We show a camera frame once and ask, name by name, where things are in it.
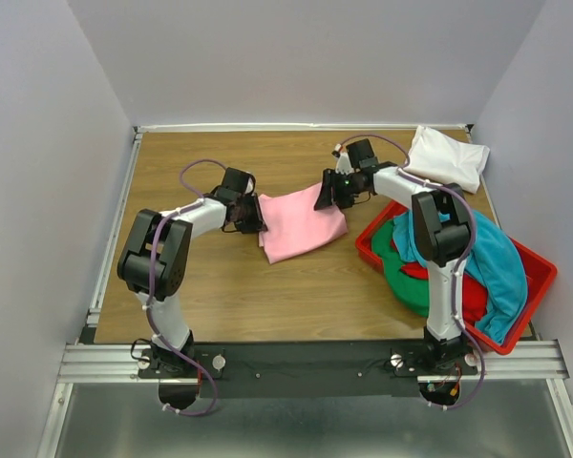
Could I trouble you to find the red t shirt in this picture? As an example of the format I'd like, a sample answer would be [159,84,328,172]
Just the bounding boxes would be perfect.
[397,262,488,324]

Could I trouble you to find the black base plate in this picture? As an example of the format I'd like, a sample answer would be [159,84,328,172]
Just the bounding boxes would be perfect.
[130,339,478,411]

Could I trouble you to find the folded white t shirt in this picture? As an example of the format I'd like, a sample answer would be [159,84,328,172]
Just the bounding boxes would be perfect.
[405,126,490,194]

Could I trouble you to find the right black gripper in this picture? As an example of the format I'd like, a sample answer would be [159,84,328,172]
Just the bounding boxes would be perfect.
[312,169,361,213]

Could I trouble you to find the red plastic bin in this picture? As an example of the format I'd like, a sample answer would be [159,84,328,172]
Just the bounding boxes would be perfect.
[355,202,557,355]

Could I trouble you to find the green t shirt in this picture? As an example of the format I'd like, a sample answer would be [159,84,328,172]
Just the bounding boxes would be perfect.
[371,219,430,318]

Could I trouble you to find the pink t shirt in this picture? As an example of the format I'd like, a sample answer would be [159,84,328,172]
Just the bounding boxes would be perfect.
[259,183,348,264]

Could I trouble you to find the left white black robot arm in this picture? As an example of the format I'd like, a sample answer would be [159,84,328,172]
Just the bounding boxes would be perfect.
[117,167,266,377]

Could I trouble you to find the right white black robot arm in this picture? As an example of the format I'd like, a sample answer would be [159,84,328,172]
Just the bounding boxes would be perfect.
[314,163,477,374]

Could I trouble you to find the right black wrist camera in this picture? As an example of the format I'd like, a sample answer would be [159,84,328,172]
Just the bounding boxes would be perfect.
[346,138,379,171]

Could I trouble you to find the blue t shirt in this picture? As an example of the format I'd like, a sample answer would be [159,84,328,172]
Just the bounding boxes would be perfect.
[392,211,528,344]

